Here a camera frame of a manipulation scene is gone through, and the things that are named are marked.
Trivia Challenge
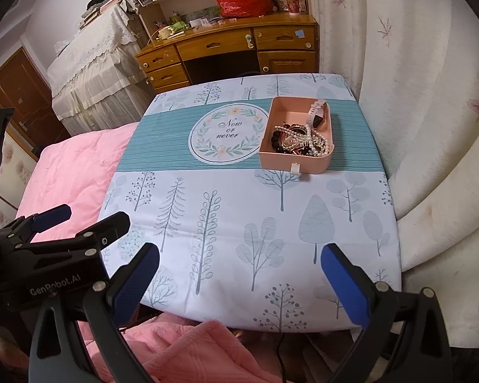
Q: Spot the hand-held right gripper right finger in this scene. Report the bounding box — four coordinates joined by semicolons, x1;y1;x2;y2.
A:
320;243;454;383

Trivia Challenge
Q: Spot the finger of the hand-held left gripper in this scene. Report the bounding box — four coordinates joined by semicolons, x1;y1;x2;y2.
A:
0;203;73;245
76;211;131;257

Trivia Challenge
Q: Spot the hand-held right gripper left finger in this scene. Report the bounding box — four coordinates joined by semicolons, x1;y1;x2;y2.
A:
28;243;161;383

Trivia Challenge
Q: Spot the pink tray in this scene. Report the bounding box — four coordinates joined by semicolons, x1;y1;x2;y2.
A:
259;96;335;176

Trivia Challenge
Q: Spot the white pearl necklace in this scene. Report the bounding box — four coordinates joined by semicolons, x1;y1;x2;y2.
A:
301;127;331;158

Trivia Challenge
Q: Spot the gold chain jewelry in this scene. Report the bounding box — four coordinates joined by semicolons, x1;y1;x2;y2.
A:
283;132;314;155

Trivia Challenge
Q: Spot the pink blanket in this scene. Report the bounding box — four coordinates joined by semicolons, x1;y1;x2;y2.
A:
13;122;141;245

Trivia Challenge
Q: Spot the pink fleece towel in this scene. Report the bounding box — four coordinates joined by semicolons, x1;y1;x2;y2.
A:
75;310;306;383

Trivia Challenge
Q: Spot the tree print tablecloth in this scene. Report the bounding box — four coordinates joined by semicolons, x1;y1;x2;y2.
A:
97;72;405;334

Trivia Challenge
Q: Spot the brown wooden door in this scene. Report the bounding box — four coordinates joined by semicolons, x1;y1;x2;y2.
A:
0;45;71;153

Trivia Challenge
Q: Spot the white lace-covered cabinet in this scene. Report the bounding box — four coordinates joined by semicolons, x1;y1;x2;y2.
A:
47;5;157;137

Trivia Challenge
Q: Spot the white wrist watch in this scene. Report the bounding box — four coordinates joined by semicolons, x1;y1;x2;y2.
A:
308;99;329;129

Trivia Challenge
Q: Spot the cream flower print curtain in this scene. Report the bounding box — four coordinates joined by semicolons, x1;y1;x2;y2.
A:
302;0;479;362

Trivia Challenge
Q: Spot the stack of books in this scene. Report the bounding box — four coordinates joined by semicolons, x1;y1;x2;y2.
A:
79;0;125;29

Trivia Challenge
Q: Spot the wooden desk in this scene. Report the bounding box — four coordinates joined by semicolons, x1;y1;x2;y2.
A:
135;11;319;91

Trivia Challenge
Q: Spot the red patterned cup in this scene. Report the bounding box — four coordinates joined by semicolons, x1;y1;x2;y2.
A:
283;0;306;17

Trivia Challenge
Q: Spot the black cable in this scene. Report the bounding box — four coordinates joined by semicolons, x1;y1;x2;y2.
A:
275;332;290;383

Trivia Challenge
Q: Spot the black bead bracelet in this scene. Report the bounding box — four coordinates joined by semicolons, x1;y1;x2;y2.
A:
270;125;290;153

